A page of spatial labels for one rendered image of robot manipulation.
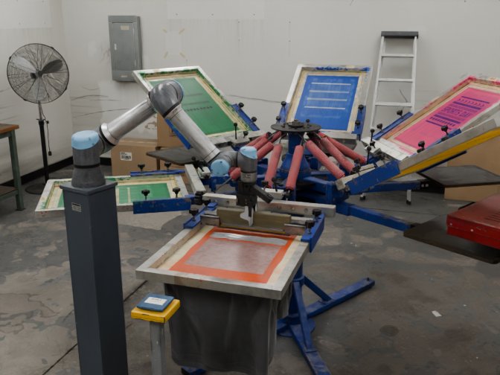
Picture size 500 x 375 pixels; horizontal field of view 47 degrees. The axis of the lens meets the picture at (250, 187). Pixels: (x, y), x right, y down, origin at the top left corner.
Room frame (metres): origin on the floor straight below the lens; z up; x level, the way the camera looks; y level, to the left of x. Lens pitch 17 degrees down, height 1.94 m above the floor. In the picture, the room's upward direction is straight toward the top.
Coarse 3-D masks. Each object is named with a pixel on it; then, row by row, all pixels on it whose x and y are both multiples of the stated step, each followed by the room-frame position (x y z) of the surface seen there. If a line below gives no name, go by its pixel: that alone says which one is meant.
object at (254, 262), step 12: (288, 240) 2.44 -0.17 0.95; (240, 252) 2.30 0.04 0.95; (252, 252) 2.30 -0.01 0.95; (264, 252) 2.30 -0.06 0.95; (276, 252) 2.30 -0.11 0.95; (228, 264) 2.18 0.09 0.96; (240, 264) 2.18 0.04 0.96; (252, 264) 2.18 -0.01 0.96; (264, 264) 2.18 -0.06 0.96; (276, 264) 2.18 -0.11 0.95; (216, 276) 2.07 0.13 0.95; (228, 276) 2.07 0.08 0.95; (240, 276) 2.07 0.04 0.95; (252, 276) 2.07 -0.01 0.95; (264, 276) 2.07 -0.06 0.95
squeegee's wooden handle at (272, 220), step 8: (224, 208) 2.58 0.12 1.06; (224, 216) 2.57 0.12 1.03; (232, 216) 2.55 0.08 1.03; (256, 216) 2.52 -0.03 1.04; (264, 216) 2.50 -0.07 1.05; (272, 216) 2.49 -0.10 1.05; (280, 216) 2.48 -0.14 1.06; (288, 216) 2.48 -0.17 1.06; (240, 224) 2.54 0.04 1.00; (248, 224) 2.53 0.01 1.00; (256, 224) 2.52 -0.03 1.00; (264, 224) 2.50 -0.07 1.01; (272, 224) 2.49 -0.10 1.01; (280, 224) 2.48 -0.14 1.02
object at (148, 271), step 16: (176, 240) 2.35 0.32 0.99; (160, 256) 2.18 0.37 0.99; (304, 256) 2.25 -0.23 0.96; (144, 272) 2.04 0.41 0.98; (160, 272) 2.03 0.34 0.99; (176, 272) 2.03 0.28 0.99; (288, 272) 2.03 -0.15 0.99; (208, 288) 1.96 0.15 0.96; (224, 288) 1.94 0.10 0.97; (240, 288) 1.92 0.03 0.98; (256, 288) 1.90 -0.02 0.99; (272, 288) 1.89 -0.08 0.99
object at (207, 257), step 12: (216, 228) 2.59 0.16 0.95; (204, 240) 2.44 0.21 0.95; (216, 240) 2.44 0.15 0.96; (228, 240) 2.44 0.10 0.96; (240, 240) 2.44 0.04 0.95; (192, 252) 2.30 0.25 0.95; (204, 252) 2.30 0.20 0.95; (216, 252) 2.30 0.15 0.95; (228, 252) 2.30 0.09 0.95; (180, 264) 2.18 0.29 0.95; (192, 264) 2.18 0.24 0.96; (204, 264) 2.18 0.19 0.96; (216, 264) 2.18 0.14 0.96
